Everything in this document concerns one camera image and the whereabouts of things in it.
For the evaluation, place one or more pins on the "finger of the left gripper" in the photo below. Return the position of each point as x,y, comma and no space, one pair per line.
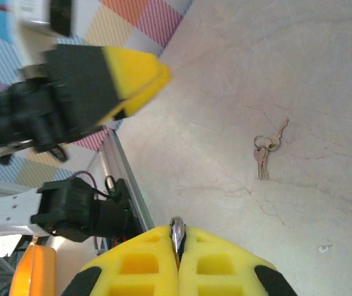
139,98
80,86

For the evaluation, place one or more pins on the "dark grey padlock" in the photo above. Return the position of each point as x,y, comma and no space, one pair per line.
177,231

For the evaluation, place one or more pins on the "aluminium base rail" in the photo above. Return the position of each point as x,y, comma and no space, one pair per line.
123,163

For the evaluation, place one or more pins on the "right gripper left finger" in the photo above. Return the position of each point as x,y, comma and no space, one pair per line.
108,265

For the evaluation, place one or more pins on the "small white fleck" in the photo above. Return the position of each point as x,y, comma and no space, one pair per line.
323,249

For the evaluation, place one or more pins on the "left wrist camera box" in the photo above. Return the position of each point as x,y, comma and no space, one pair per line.
60,15

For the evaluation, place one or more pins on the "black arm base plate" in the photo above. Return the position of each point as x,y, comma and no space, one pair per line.
123,197

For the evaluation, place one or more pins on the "orange plastic object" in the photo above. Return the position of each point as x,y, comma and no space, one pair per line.
34,271

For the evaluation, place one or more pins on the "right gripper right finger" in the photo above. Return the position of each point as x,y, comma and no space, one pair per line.
250,262

